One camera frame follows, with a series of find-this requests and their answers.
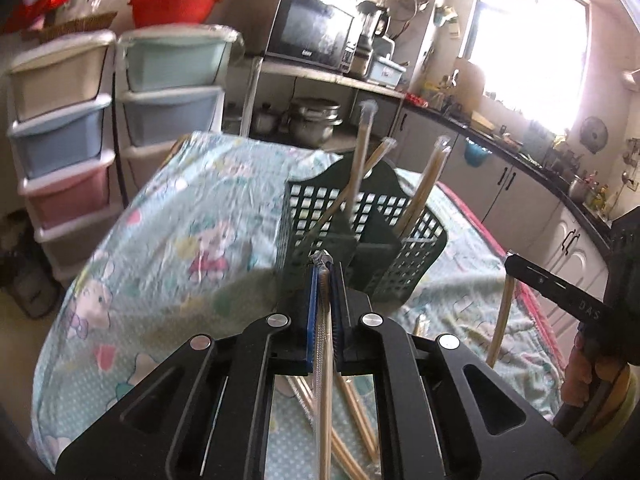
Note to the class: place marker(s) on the blue hanging bin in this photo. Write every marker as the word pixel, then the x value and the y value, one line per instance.
pixel 477 154

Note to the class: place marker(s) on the small wall fan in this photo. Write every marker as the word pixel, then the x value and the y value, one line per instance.
pixel 594 133

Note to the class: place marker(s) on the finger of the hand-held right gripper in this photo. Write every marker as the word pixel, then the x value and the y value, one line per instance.
pixel 560 290

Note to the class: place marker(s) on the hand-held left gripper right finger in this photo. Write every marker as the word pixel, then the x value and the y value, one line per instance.
pixel 415 400

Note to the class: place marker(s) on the group of bamboo chopsticks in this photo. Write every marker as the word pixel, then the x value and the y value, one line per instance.
pixel 357 420

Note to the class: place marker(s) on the small steel pot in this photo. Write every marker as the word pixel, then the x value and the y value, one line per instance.
pixel 267 119

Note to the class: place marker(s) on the stainless steel shelf table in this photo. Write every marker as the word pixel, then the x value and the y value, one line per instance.
pixel 320 79

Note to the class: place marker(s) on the black blender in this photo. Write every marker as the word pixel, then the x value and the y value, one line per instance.
pixel 369 40

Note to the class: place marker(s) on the wooden cutting board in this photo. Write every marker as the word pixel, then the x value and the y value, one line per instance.
pixel 469 75

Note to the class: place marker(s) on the stacked steel pots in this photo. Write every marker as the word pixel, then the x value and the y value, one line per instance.
pixel 315 120

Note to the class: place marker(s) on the dark bundle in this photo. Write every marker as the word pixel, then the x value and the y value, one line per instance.
pixel 27 270

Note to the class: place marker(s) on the plastic chopstick pair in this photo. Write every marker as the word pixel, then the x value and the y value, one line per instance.
pixel 325 410
pixel 500 325
pixel 430 175
pixel 381 151
pixel 362 150

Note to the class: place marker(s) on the dark green plastic utensil basket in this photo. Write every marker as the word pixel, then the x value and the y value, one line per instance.
pixel 400 270

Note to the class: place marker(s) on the grey countertop appliance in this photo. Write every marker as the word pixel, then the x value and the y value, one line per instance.
pixel 384 49

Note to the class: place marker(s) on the blue grey dish container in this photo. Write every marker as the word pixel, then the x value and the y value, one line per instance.
pixel 386 71

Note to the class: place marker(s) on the plastic drawer tower beige top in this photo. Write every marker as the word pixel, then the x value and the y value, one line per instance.
pixel 60 125

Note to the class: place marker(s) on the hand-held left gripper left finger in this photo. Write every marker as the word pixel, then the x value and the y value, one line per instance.
pixel 250 385

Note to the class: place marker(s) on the person's right hand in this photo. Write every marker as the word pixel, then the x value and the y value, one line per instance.
pixel 580 375

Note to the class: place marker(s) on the red plastic basin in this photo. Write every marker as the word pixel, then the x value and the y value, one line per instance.
pixel 172 7

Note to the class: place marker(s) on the white kitchen cabinets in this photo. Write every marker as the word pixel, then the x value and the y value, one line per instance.
pixel 530 210

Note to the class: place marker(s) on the black microwave oven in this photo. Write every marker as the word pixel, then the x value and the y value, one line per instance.
pixel 310 30

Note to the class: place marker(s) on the plastic drawer tower green top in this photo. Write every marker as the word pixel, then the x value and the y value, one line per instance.
pixel 170 90

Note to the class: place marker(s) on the wicker basket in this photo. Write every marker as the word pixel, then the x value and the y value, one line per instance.
pixel 75 27

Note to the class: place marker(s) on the cartoon print light blue cloth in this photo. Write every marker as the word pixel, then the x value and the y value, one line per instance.
pixel 200 220

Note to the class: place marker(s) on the kitchen window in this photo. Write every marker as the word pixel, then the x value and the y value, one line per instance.
pixel 530 45

